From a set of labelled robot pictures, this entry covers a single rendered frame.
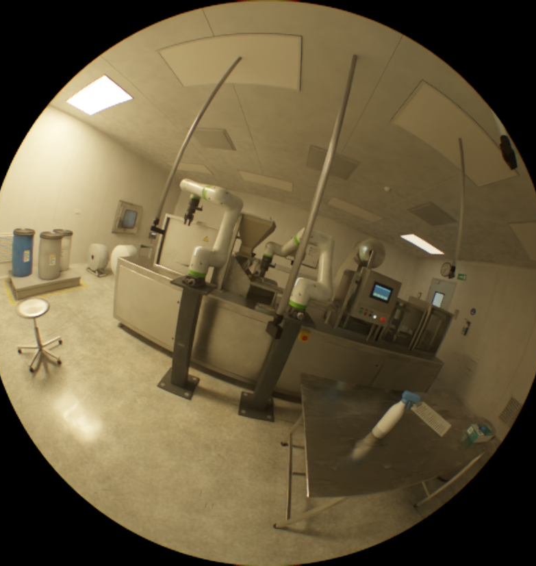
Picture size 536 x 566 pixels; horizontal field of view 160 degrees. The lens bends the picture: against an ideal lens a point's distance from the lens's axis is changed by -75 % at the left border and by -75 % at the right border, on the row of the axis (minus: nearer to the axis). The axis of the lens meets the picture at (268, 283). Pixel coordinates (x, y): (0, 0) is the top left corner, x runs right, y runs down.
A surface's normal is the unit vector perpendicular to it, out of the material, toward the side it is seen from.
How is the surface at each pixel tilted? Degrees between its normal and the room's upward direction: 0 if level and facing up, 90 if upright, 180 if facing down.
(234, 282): 90
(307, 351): 90
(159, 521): 0
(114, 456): 0
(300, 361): 90
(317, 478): 0
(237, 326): 90
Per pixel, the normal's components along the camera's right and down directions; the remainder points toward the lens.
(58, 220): 0.95, 0.32
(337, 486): 0.30, -0.94
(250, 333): -0.10, 0.15
